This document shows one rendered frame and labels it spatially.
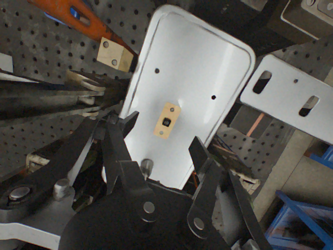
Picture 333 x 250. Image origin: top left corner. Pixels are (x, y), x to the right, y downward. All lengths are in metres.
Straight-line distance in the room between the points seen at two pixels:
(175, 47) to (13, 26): 0.71
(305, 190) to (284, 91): 2.19
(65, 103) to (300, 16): 0.35
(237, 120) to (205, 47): 0.18
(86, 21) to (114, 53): 0.04
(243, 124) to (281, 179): 1.86
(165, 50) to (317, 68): 0.69
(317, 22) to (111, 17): 0.58
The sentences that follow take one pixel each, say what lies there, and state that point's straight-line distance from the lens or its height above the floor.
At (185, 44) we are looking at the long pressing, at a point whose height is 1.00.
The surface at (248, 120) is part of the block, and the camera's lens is 0.36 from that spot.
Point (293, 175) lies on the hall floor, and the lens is 2.23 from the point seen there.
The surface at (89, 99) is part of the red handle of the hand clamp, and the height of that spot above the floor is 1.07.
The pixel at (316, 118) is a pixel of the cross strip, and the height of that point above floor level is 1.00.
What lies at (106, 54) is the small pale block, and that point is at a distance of 0.23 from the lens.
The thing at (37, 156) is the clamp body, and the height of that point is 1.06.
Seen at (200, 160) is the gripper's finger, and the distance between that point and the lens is 0.18.
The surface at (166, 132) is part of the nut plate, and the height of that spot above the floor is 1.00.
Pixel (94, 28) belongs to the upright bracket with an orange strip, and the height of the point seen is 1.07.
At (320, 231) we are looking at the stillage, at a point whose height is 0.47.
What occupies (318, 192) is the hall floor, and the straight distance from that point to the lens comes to 2.63.
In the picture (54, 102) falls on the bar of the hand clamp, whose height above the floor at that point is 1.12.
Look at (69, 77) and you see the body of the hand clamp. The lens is 0.28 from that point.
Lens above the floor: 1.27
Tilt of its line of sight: 72 degrees down
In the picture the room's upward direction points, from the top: 176 degrees counter-clockwise
